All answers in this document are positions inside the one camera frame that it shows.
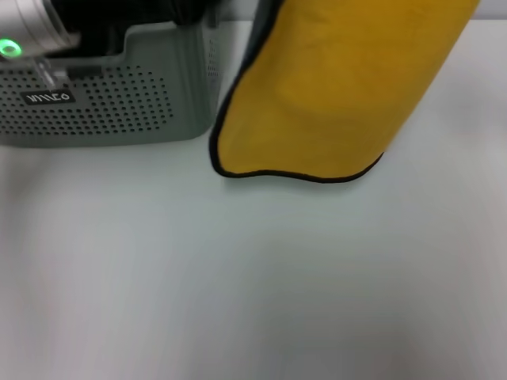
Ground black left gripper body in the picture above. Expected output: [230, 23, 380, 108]
[58, 0, 215, 37]

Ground yellow towel with black trim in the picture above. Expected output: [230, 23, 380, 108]
[208, 0, 483, 185]

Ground grey perforated plastic storage box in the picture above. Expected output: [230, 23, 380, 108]
[0, 0, 222, 150]

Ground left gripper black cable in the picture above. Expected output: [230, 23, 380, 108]
[33, 54, 69, 90]

